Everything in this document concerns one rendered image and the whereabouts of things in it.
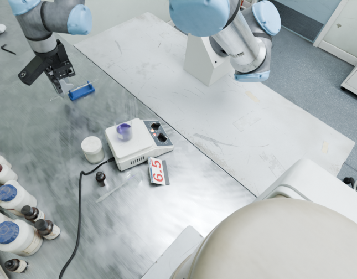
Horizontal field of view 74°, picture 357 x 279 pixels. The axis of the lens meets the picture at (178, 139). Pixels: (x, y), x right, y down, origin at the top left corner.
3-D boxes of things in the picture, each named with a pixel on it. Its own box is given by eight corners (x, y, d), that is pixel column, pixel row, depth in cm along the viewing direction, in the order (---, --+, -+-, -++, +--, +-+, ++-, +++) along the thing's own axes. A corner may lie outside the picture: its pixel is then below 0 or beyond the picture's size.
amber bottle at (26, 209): (31, 225, 66) (16, 217, 59) (34, 212, 68) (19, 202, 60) (45, 225, 66) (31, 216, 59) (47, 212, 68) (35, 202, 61)
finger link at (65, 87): (78, 96, 90) (71, 77, 82) (63, 103, 88) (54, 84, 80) (74, 91, 91) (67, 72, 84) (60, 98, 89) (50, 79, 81)
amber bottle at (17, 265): (12, 272, 60) (-4, 269, 53) (18, 259, 61) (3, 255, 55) (24, 273, 60) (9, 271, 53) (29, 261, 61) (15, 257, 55)
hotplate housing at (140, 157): (158, 124, 89) (159, 110, 83) (174, 150, 84) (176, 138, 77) (100, 145, 82) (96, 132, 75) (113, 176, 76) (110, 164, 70)
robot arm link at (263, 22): (253, 19, 92) (285, 4, 80) (249, 53, 91) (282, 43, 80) (231, 6, 85) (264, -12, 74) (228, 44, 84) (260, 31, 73)
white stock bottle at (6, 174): (19, 171, 74) (5, 158, 67) (16, 186, 72) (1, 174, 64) (2, 173, 73) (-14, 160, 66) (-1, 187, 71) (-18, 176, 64)
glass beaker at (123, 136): (133, 144, 74) (132, 129, 67) (116, 144, 73) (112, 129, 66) (134, 128, 77) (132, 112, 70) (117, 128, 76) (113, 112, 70)
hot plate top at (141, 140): (139, 118, 80) (139, 117, 79) (154, 145, 75) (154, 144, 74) (104, 130, 76) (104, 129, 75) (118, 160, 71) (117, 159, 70)
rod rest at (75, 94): (91, 85, 97) (89, 78, 94) (95, 90, 96) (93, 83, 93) (67, 96, 93) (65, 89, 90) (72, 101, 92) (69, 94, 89)
